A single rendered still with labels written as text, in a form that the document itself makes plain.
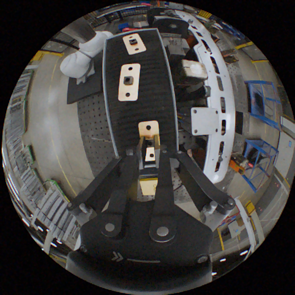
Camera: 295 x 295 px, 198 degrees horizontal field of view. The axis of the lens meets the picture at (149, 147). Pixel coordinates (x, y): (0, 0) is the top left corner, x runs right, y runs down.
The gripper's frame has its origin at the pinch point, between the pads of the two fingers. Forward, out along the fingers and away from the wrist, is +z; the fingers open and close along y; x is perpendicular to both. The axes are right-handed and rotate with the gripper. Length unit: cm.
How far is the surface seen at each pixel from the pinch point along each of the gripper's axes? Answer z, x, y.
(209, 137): 19.6, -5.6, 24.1
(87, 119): 50, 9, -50
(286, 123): 39, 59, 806
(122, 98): 3.7, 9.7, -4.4
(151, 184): 3.9, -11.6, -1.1
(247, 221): -15, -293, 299
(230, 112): 19.9, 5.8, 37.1
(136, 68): 3.7, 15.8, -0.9
